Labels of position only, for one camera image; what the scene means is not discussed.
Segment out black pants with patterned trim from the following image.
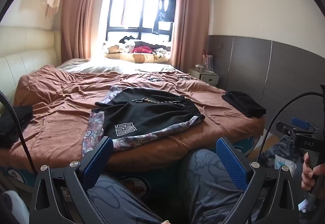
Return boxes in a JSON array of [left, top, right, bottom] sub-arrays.
[[82, 85, 206, 157]]

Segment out white bed sheet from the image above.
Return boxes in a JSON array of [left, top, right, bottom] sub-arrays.
[[57, 59, 178, 74]]

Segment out black framed window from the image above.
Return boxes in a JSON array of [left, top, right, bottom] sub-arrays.
[[105, 0, 176, 43]]

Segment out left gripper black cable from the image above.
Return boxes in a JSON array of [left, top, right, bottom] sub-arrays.
[[0, 91, 37, 174]]

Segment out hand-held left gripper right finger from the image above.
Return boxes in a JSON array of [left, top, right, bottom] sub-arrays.
[[216, 137, 299, 224]]

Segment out black hanging garment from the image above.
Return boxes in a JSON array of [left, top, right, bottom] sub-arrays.
[[152, 0, 177, 35]]

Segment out white plastic bag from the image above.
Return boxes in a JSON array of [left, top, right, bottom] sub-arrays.
[[275, 154, 297, 176]]

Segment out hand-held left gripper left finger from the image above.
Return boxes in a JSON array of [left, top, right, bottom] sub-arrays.
[[29, 136, 114, 224]]

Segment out brown bed blanket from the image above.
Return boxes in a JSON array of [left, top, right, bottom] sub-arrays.
[[0, 64, 266, 171]]

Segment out folded black garment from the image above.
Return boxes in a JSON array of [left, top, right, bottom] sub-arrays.
[[221, 91, 267, 118]]

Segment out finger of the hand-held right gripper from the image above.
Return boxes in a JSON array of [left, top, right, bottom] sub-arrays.
[[291, 117, 319, 133], [276, 121, 296, 138]]

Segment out cream padded headboard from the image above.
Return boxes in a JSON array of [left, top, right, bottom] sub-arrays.
[[0, 26, 63, 113]]

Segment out dark fluffy rug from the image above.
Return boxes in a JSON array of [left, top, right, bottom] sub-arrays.
[[261, 135, 305, 171]]

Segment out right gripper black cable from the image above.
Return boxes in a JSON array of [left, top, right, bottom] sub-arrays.
[[258, 88, 325, 164]]

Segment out striped paper bag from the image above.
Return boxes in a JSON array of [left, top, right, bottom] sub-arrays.
[[202, 50, 214, 72]]

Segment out person's grey patterned pajama legs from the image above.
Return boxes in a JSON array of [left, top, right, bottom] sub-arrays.
[[88, 148, 264, 224]]

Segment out black straps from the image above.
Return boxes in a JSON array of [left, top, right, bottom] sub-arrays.
[[138, 72, 193, 83]]

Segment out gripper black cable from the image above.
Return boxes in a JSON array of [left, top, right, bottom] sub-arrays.
[[0, 91, 37, 174], [258, 88, 325, 164]]

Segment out pink curtain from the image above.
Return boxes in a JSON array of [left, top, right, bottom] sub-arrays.
[[171, 0, 211, 72], [61, 0, 112, 62]]

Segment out black cloth pile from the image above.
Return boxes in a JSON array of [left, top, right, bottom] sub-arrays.
[[0, 106, 33, 149]]

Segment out person's right hand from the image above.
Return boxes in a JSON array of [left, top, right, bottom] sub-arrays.
[[301, 152, 325, 190]]

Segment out pink hanging garment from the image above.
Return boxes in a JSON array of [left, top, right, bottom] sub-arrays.
[[120, 0, 130, 28]]

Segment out cream nightstand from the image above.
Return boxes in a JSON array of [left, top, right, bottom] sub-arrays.
[[188, 67, 219, 85]]

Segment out red garment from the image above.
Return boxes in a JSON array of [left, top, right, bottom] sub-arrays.
[[133, 46, 153, 54]]

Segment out black garment on sill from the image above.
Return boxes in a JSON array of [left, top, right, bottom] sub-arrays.
[[119, 36, 172, 49]]

